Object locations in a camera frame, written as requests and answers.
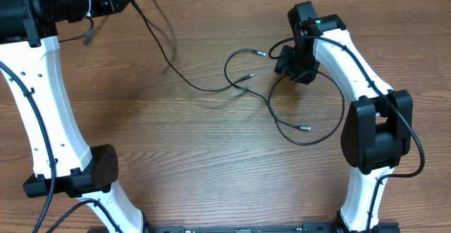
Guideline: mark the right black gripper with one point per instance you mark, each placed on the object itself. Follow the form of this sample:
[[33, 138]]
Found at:
[[294, 70]]

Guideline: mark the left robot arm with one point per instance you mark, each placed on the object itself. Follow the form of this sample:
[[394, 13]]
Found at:
[[62, 160]]

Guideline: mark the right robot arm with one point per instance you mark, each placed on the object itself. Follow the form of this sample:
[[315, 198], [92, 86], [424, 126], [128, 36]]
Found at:
[[376, 131]]

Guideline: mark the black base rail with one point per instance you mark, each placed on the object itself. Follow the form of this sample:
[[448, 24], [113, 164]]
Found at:
[[308, 227]]

